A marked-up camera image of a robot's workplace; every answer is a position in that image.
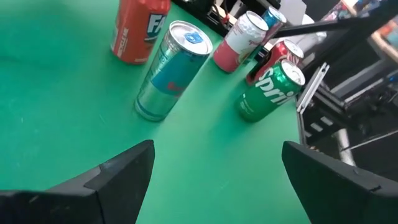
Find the green Sprite can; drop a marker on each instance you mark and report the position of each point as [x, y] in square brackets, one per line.
[267, 93]

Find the red white-patterned soda can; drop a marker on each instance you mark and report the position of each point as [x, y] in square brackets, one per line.
[276, 57]

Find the pink and white soda can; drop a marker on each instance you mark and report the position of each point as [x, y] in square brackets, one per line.
[239, 43]

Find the grey metal tube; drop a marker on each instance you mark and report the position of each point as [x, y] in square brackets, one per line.
[345, 146]

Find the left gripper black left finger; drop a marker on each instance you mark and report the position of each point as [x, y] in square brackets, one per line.
[93, 202]

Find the red Fanta can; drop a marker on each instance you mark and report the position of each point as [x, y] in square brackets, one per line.
[136, 31]

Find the white SA3 labelled box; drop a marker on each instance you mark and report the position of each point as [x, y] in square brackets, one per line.
[292, 11]

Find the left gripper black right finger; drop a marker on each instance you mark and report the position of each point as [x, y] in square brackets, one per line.
[342, 199]

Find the slim blue silver energy can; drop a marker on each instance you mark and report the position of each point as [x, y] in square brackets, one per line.
[171, 71]
[273, 18]

